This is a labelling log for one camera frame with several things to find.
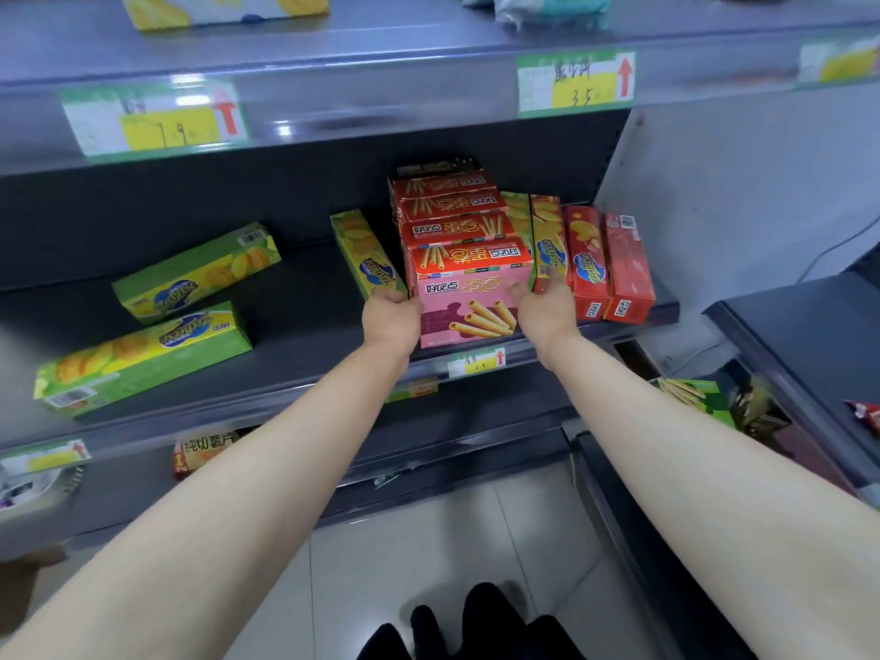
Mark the pink egg roll box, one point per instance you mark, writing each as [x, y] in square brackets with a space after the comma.
[467, 295]

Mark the person's left fingers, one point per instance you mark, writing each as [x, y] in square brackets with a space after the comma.
[402, 298]

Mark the red egg roll box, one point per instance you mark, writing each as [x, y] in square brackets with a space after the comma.
[447, 204]
[454, 230]
[436, 182]

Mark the person's left forearm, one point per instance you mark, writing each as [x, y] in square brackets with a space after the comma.
[206, 522]

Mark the small green price tag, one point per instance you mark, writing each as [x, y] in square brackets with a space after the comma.
[476, 364]

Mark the yellow snack box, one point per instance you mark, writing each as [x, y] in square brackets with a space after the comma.
[220, 6]

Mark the person's right thumb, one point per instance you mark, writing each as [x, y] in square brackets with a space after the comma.
[519, 294]

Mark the person's right forearm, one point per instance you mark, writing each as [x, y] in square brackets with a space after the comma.
[715, 501]

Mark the grey metal shelf unit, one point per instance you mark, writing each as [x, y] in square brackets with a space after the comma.
[309, 329]

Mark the orange potato chip packet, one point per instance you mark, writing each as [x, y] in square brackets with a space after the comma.
[203, 453]

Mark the green and yellow price tag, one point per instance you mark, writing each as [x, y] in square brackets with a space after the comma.
[45, 457]
[151, 120]
[839, 61]
[576, 83]

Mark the green egg roll box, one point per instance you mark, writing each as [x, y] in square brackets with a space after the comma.
[694, 399]

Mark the dark brown egg roll box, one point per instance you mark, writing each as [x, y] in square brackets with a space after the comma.
[760, 408]

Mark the person's right hand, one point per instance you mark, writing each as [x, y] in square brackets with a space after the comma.
[548, 316]

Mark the person's left hand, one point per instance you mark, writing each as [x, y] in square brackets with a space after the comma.
[392, 321]

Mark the orange potato chip box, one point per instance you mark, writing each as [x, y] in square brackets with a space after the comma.
[550, 233]

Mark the red snack packet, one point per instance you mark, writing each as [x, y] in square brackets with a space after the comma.
[866, 413]

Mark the small green shelf label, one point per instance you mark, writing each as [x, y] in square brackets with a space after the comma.
[412, 391]

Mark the black egg roll box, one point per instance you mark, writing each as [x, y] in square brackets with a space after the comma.
[430, 166]

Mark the red potato chip box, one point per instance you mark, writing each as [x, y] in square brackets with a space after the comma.
[629, 267]
[588, 264]

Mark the person's black trousers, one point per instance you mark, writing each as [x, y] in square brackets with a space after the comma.
[474, 628]

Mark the green potato chip box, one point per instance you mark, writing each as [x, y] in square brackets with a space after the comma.
[144, 360]
[196, 274]
[361, 250]
[517, 223]

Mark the pale green snack packet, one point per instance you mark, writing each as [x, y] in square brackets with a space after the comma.
[550, 8]

